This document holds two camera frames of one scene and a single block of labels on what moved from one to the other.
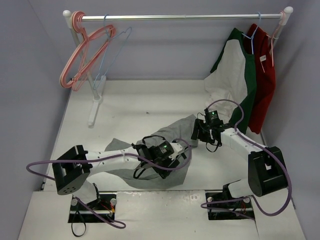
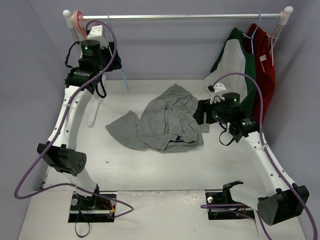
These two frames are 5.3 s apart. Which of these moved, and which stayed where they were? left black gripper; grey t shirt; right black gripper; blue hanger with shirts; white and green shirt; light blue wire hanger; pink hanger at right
Moved: right black gripper; grey t shirt; light blue wire hanger; left black gripper
Stayed: blue hanger with shirts; white and green shirt; pink hanger at right
